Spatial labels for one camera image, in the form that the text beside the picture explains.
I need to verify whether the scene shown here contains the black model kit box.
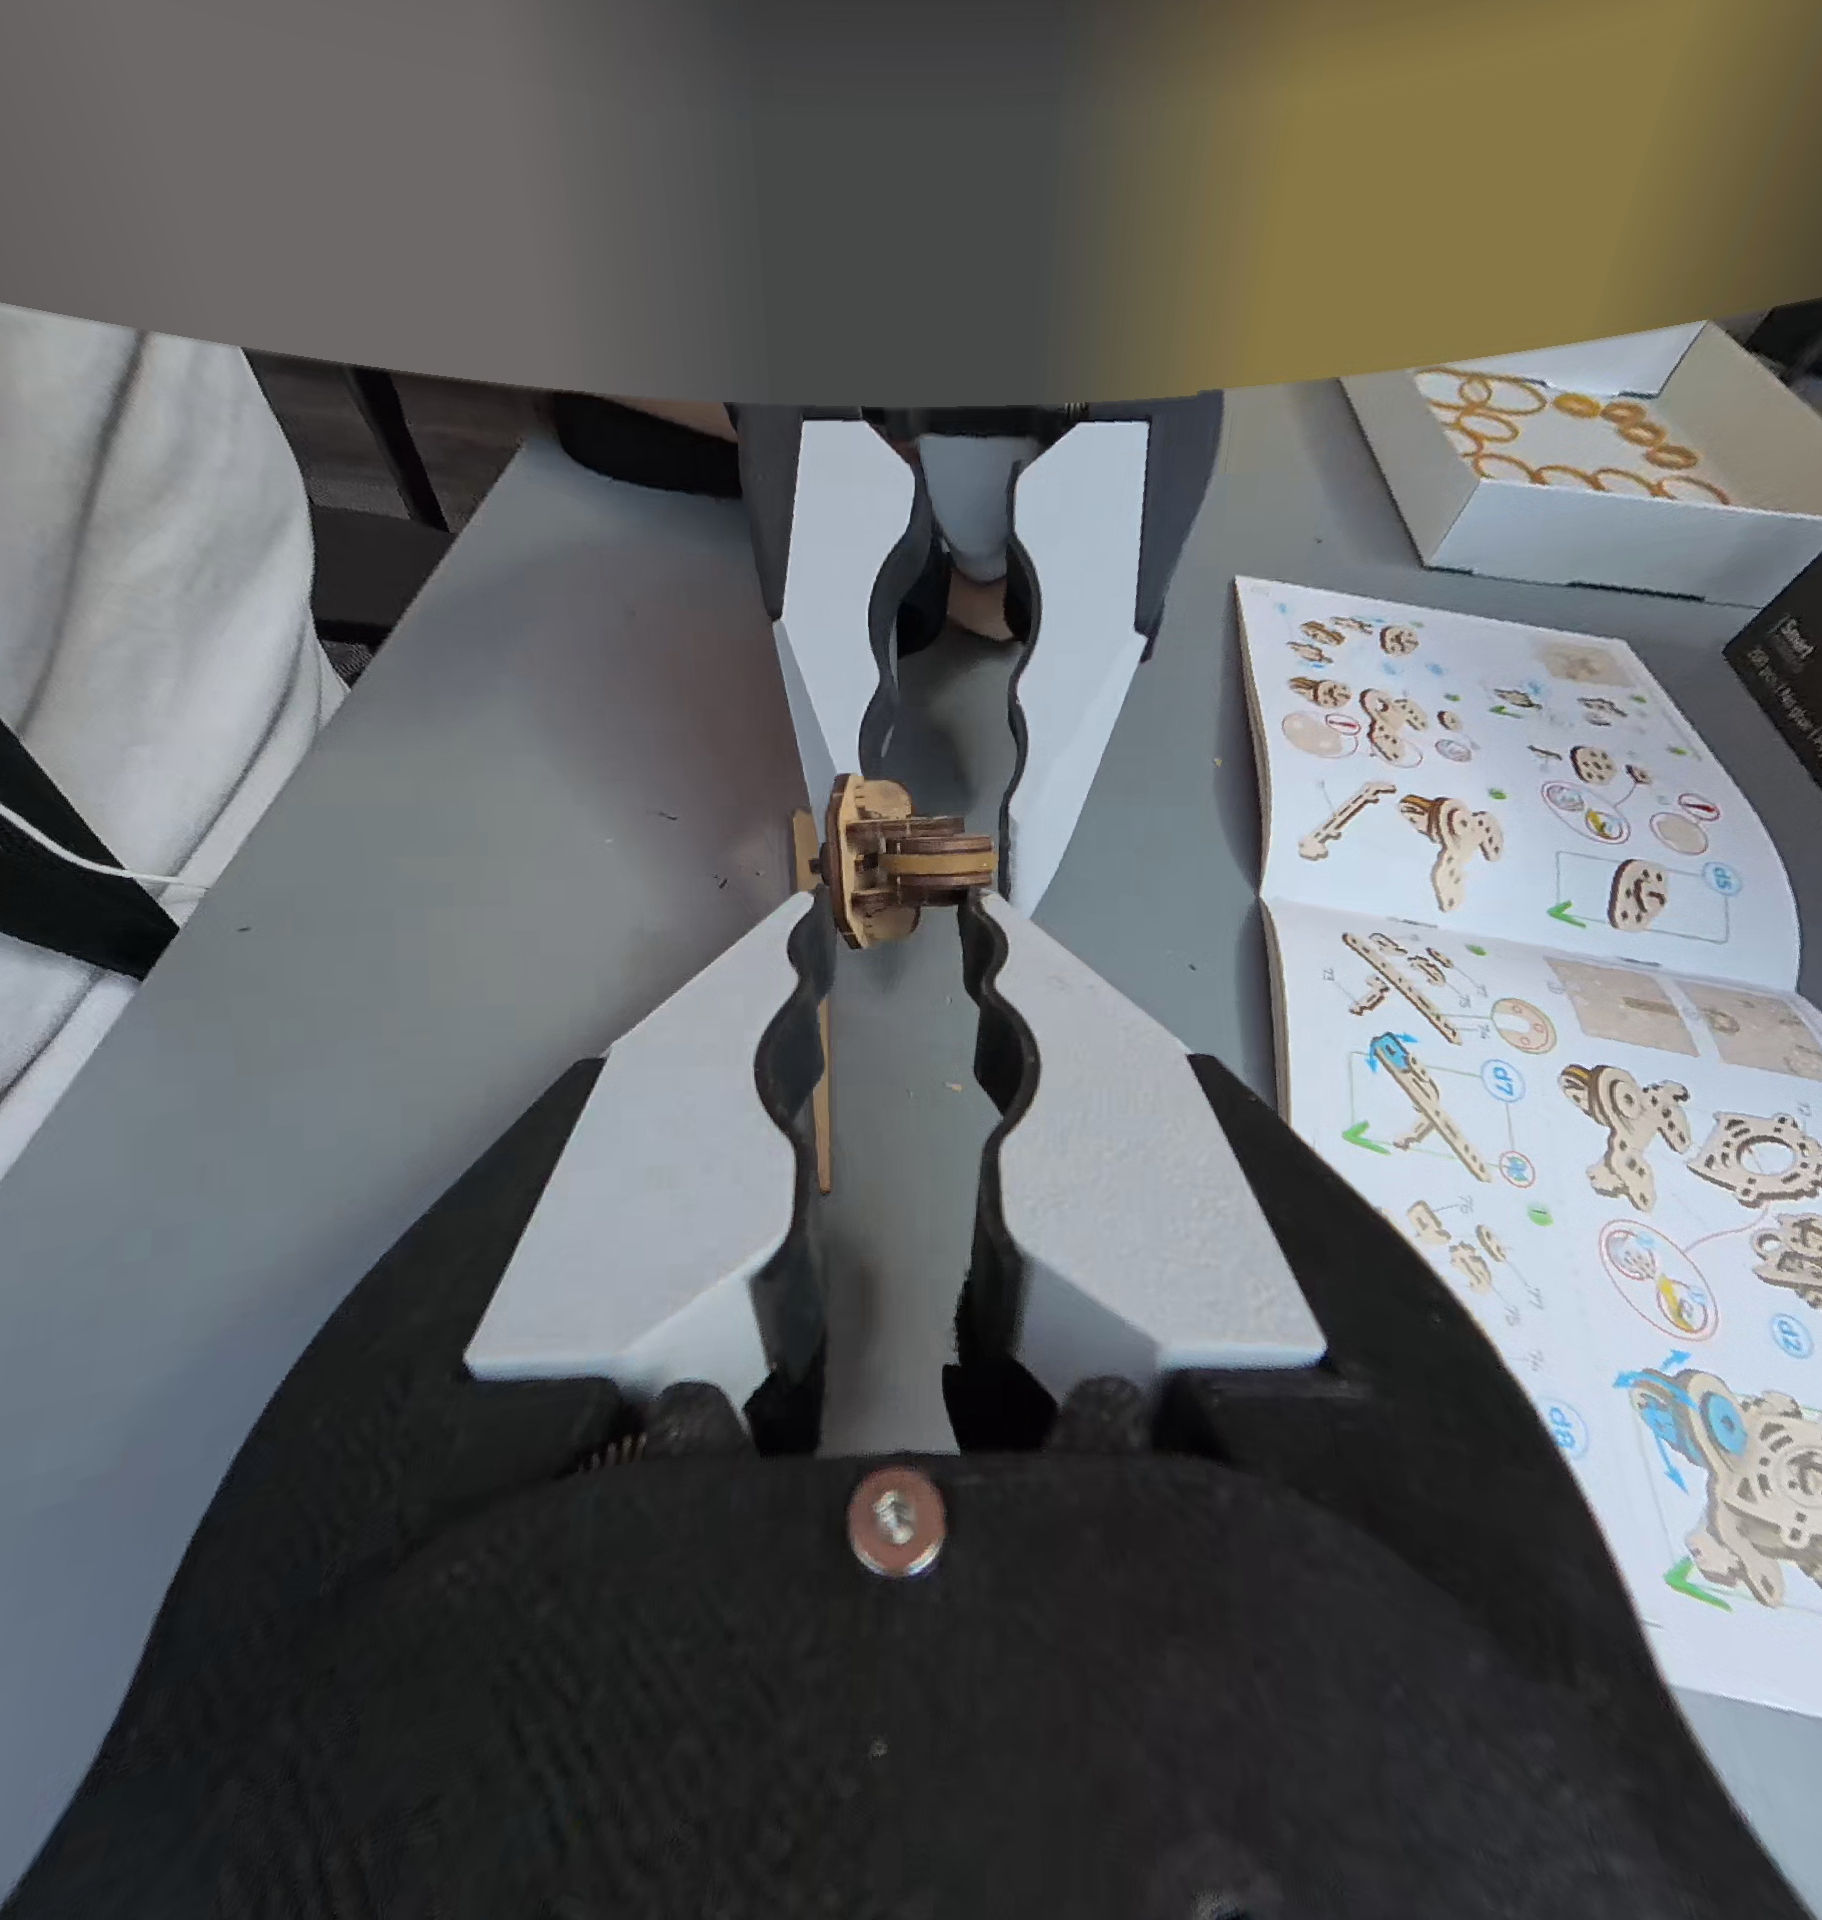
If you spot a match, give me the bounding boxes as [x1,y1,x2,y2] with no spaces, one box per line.
[1722,510,1822,858]

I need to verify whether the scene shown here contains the black mesh chair pad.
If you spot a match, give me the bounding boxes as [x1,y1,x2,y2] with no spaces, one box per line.
[551,393,740,498]

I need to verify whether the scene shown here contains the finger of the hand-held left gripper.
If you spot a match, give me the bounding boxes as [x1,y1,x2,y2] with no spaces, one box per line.
[1000,418,1155,903]
[774,418,929,785]

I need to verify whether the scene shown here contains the grey desk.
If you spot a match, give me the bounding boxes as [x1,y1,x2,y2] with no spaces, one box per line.
[0,307,1822,1920]

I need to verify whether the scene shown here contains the white earphone cable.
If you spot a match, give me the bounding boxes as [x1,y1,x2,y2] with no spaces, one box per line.
[0,772,208,887]

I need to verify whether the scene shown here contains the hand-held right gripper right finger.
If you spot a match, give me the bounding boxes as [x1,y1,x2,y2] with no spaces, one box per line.
[955,899,1329,1412]

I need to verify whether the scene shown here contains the open instruction booklet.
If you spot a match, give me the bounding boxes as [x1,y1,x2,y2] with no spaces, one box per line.
[1232,574,1822,1728]

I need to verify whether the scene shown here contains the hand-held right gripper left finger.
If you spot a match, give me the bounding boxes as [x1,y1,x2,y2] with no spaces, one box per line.
[463,899,838,1412]

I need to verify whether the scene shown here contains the pile of wooden rings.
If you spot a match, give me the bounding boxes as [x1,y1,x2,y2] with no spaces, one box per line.
[1412,367,1729,504]

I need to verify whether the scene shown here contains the pointed wooden stick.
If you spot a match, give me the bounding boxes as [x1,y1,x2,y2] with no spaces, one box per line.
[788,811,838,1194]

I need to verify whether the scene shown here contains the person's white shirt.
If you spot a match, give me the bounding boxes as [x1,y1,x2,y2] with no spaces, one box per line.
[0,291,350,1232]

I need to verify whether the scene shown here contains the small wooden model assembly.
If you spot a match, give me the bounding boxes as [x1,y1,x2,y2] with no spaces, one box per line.
[813,772,999,953]

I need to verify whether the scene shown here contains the white cardboard tray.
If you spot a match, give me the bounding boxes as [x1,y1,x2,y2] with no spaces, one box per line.
[1338,319,1822,609]

